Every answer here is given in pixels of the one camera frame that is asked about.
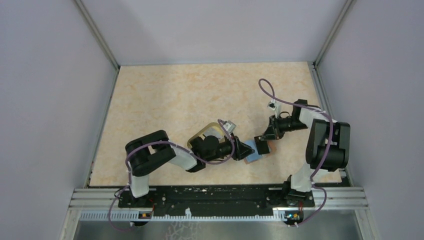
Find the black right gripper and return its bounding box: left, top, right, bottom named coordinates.
left=260, top=114, right=309, bottom=141

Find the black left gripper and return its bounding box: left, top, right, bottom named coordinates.
left=205, top=133, right=255, bottom=163

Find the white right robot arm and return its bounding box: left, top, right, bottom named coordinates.
left=255, top=99, right=351, bottom=206

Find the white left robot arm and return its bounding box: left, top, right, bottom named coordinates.
left=125, top=130, right=256, bottom=207

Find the beige oval tray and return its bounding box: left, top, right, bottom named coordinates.
left=186, top=122, right=225, bottom=149

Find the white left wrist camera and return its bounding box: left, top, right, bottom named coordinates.
left=222, top=120, right=237, bottom=134

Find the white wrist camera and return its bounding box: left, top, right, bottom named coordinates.
left=267, top=99, right=281, bottom=117
left=222, top=120, right=237, bottom=134

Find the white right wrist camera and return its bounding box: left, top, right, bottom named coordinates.
left=267, top=99, right=281, bottom=117

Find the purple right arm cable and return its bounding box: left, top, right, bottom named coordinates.
left=258, top=78, right=334, bottom=228

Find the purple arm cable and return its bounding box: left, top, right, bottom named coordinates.
left=107, top=119, right=237, bottom=233
left=258, top=78, right=334, bottom=228

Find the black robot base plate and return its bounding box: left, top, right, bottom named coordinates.
left=118, top=183, right=315, bottom=217

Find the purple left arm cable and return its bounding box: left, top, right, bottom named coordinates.
left=107, top=119, right=237, bottom=233

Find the white slotted cable duct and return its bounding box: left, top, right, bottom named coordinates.
left=79, top=209, right=287, bottom=222

